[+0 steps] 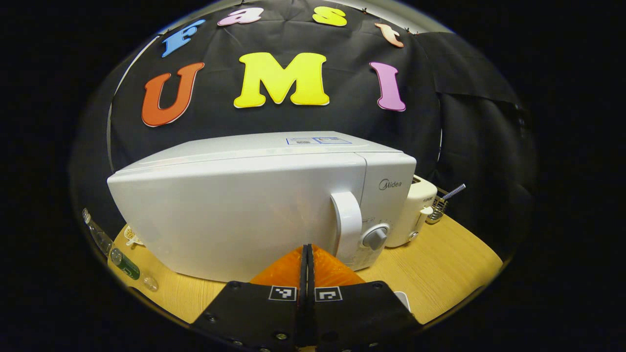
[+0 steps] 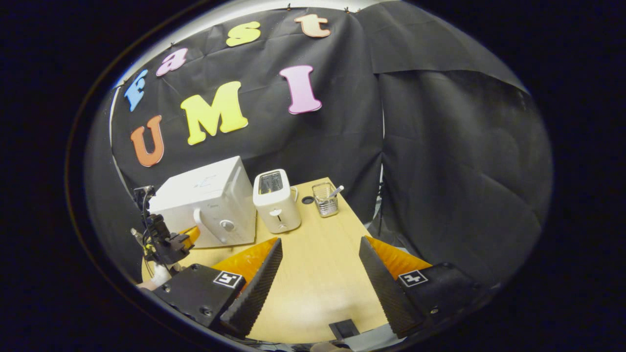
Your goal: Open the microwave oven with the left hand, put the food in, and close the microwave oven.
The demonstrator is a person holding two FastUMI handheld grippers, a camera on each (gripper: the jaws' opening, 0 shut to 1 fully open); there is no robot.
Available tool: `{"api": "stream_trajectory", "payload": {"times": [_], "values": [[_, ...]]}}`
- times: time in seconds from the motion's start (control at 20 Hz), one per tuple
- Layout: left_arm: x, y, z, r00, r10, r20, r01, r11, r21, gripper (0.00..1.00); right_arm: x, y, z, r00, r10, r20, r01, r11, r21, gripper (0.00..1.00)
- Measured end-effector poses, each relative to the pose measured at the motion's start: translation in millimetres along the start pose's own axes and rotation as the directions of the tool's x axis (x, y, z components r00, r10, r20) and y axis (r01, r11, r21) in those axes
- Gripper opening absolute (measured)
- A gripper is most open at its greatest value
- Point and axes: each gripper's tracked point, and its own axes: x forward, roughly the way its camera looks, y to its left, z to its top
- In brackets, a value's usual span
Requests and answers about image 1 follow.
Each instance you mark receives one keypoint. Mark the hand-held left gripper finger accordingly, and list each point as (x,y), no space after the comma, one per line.
(311,283)
(303,283)

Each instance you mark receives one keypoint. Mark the white microwave oven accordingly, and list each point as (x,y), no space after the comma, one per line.
(234,210)

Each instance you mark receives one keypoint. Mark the white dish with green food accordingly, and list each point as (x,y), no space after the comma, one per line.
(132,236)

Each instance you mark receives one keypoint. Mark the white rectangular tray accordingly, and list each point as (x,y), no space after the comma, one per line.
(403,300)

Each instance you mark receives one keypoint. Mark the cream toaster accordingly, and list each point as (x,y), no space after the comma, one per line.
(415,210)

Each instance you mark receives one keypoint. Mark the metal mesh utensil holder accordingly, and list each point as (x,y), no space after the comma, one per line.
(436,208)

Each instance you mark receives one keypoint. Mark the clear plastic water bottle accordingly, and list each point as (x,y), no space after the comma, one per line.
(122,264)

